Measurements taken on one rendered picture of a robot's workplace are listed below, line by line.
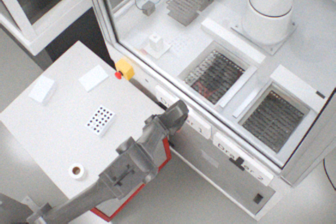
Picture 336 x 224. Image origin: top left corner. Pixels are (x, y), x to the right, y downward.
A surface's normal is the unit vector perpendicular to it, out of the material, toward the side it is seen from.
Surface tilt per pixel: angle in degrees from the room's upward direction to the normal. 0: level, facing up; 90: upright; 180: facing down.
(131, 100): 0
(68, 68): 0
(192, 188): 0
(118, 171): 34
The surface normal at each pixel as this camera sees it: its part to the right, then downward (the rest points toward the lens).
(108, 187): -0.38, 0.34
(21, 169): -0.08, -0.45
